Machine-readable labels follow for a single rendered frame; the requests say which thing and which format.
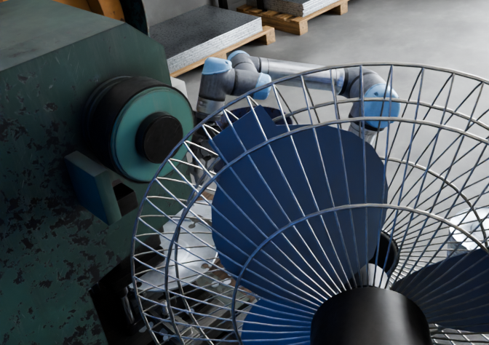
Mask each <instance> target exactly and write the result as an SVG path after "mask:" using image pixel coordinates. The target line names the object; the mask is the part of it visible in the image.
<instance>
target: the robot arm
mask: <svg viewBox="0 0 489 345"><path fill-rule="evenodd" d="M321 67H325V66H320V65H314V64H308V63H297V62H291V61H286V60H275V59H269V58H263V57H253V56H249V55H248V54H247V53H246V52H243V51H235V52H232V53H231V54H230V55H229V57H228V59H227V60H224V59H221V58H217V57H208V58H207V59H206V60H205V62H204V67H203V70H202V78H201V83H200V88H199V96H198V101H197V105H196V110H197V111H195V110H193V112H194V127H195V126H197V125H198V124H199V123H200V122H201V121H203V120H204V119H205V118H206V117H208V116H209V115H210V114H212V113H213V112H215V111H217V110H218V109H219V108H221V107H222V106H224V103H225V98H226V95H231V96H237V97H239V96H241V95H243V94H245V93H246V92H249V91H250V90H253V89H255V88H256V87H259V86H262V85H264V84H267V83H269V82H272V81H274V80H276V79H280V78H282V77H285V76H289V75H292V74H296V73H299V72H302V71H307V70H311V69H315V68H321ZM332 72H333V79H334V84H335V91H336V95H340V96H343V97H345V98H348V99H349V98H359V67H351V68H339V69H332ZM362 76H363V95H364V98H383V96H384V92H385V88H386V82H385V81H384V80H383V79H382V78H381V77H380V76H379V75H378V74H377V73H376V72H374V71H371V70H369V69H366V68H362ZM303 78H304V80H305V83H306V86H307V88H308V89H314V90H326V91H331V92H332V93H333V91H332V85H331V79H330V70H328V71H322V72H318V73H314V74H307V75H304V76H303ZM277 85H283V86H289V87H301V88H302V84H301V78H300V77H297V78H294V79H290V80H287V81H285V82H280V83H278V84H277ZM270 89H271V87H267V88H266V89H264V90H261V91H258V92H255V93H253V94H251V95H249V96H250V97H251V98H252V99H253V100H254V99H256V100H265V99H266V98H267V97H268V96H269V93H270ZM352 103H353V105H352V107H351V110H350V112H349V116H348V118H355V117H359V102H352ZM382 103H383V101H364V115H365V116H380V114H381V107H382ZM400 109H401V103H396V102H391V117H398V116H399V113H400ZM222 114H223V112H222V111H221V112H220V113H219V114H217V115H216V116H214V117H213V118H211V119H210V120H209V121H208V122H206V123H205V124H206V125H207V126H209V127H211V128H213V129H214V130H216V131H218V132H222V129H221V128H220V127H219V125H218V124H217V123H216V122H218V121H220V118H221V115H222ZM388 115H389V101H385V103H384V107H383V113H382V116H388ZM378 123H379V121H365V141H366V142H368V143H369V144H370V145H372V144H373V141H374V140H375V137H376V135H377V131H378ZM348 131H350V132H353V133H354V134H355V135H357V136H359V122H351V124H350V126H349V128H348ZM209 140H210V139H209V138H208V137H207V135H206V133H205V131H204V130H203V128H202V127H200V128H199V129H198V130H197V131H196V132H194V135H193V139H192V143H195V144H197V145H198V146H201V147H203V148H205V149H207V150H209V151H212V152H213V153H215V154H217V153H216V152H215V151H214V149H213V148H212V147H211V145H210V144H209V143H208V141H209ZM189 149H190V150H191V152H192V153H193V154H194V156H195V157H196V158H197V159H198V160H199V161H200V162H201V164H202V165H203V166H204V168H205V169H207V168H208V167H209V166H210V165H211V164H212V162H214V161H215V160H216V159H217V158H218V157H217V156H215V155H214V154H211V153H210V152H207V151H205V150H203V149H201V148H198V147H196V146H194V145H190V147H189ZM188 167H189V171H190V173H191V174H192V175H193V176H194V180H195V183H197V181H198V180H199V179H200V178H201V176H202V175H203V174H204V172H205V171H204V170H200V169H198V168H195V167H192V166H188Z"/></svg>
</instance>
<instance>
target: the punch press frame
mask: <svg viewBox="0 0 489 345"><path fill-rule="evenodd" d="M134 76H146V77H149V78H152V79H155V80H157V81H160V82H163V83H165V84H168V85H170V86H172V82H171V78H170V72H169V68H168V64H167V58H166V54H165V50H164V45H162V44H160V43H159V42H157V41H155V40H154V39H152V38H151V37H149V36H147V35H145V34H144V33H142V32H141V31H139V30H138V29H136V28H134V27H132V26H131V25H129V24H127V23H125V22H122V21H120V20H115V19H113V18H110V17H106V16H103V15H99V14H96V13H94V12H89V11H87V10H83V9H79V8H76V7H72V6H69V5H67V4H63V3H60V2H57V1H53V0H7V1H3V2H1V3H0V345H108V341H107V339H106V335H105V333H104V331H103V327H102V325H101V323H100V320H99V317H98V313H97V312H96V309H95V306H94V304H93V301H92V298H91V295H90V292H89V289H90V288H91V287H92V286H93V285H94V284H96V283H97V282H98V281H99V280H100V279H102V278H103V277H104V276H105V275H107V273H109V272H110V271H111V270H112V269H113V268H114V267H115V266H117V265H118V264H119V263H120V262H122V261H123V260H124V259H125V258H126V257H127V256H128V255H129V254H130V253H131V241H132V233H133V229H134V225H135V219H136V216H137V214H138V210H139V207H140V203H141V201H142V199H143V196H144V194H145V192H146V189H147V188H148V185H149V183H144V184H141V183H133V182H131V181H128V180H126V179H125V178H123V177H122V176H120V175H118V174H116V173H115V172H113V171H112V170H110V169H108V168H107V167H105V166H104V165H103V164H102V163H101V162H100V161H99V160H98V158H97V157H96V156H95V153H94V151H93V149H92V144H91V140H90V127H91V121H92V117H93V114H94V112H95V109H96V107H97V105H98V103H99V102H100V100H101V99H102V97H103V96H104V95H105V94H106V93H107V91H109V90H110V89H111V88H112V87H113V86H114V85H115V84H117V83H119V82H121V81H123V80H125V79H128V78H131V77H134ZM75 151H78V152H80V153H82V154H83V155H85V156H87V157H88V158H90V159H91V160H93V161H94V162H97V163H98V164H99V165H101V166H103V167H104V168H106V169H107V170H108V174H109V177H110V179H111V184H112V186H113V187H114V186H116V185H118V184H119V183H123V184H124V185H126V186H128V187H130V188H131V189H132V190H134V191H135V194H136V197H137V200H138V204H139V207H137V208H136V209H134V210H133V211H131V212H129V213H128V214H126V215H124V216H123V217H122V218H121V219H120V220H118V221H117V222H115V223H113V224H111V225H110V226H109V225H107V224H106V223H104V222H103V221H102V220H100V219H99V218H98V217H96V216H95V215H93V214H92V213H91V212H90V211H89V210H87V209H85V208H84V207H82V206H81V205H80V204H79V201H78V199H77V196H76V193H75V191H74V188H73V184H72V182H71V178H70V175H69V173H68V169H67V167H66V165H65V161H64V157H65V156H67V155H69V154H71V153H73V152H75Z"/></svg>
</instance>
